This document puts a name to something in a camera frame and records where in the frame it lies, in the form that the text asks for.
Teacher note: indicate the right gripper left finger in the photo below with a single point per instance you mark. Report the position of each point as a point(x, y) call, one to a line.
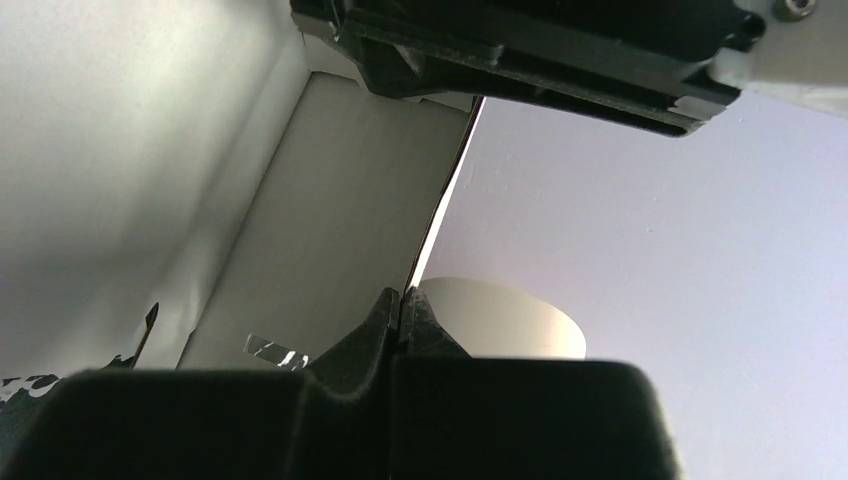
point(328, 420)

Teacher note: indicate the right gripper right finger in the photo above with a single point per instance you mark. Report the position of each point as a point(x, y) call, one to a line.
point(453, 416)

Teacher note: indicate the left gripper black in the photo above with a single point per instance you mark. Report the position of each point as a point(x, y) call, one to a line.
point(643, 64)

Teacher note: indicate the white cardboard box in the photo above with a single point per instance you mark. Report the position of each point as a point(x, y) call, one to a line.
point(134, 136)

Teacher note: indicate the white cylindrical drum orange face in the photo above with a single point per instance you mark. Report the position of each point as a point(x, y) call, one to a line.
point(494, 321)

